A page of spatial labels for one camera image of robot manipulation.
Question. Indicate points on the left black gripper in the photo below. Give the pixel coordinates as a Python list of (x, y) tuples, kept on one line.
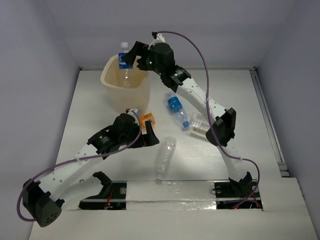
[(144, 138)]

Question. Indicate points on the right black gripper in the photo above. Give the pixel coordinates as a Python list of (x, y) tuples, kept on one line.
[(139, 48)]

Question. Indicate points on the blue label bottle white cap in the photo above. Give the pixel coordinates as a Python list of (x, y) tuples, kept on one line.
[(124, 68)]

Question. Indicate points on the clear crushed label-free bottle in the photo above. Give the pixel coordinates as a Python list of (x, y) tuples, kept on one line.
[(164, 157)]

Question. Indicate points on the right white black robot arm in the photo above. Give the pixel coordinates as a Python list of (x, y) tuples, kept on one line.
[(159, 58)]

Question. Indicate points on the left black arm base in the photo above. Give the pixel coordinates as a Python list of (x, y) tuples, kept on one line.
[(112, 195)]

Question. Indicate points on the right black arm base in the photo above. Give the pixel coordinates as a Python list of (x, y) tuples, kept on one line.
[(227, 198)]

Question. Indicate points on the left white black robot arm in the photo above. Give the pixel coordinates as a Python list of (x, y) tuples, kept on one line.
[(41, 195)]

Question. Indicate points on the cream plastic waste bin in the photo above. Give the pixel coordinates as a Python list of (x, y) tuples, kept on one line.
[(137, 95)]

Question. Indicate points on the shiny tape strip front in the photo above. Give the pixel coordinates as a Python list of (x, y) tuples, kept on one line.
[(183, 195)]

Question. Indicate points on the large clear square bottle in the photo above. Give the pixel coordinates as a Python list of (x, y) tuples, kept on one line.
[(198, 124)]

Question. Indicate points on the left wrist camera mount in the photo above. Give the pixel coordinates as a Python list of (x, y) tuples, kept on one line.
[(135, 112)]

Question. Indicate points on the aluminium rail right edge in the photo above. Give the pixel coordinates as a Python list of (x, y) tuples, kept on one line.
[(284, 171)]

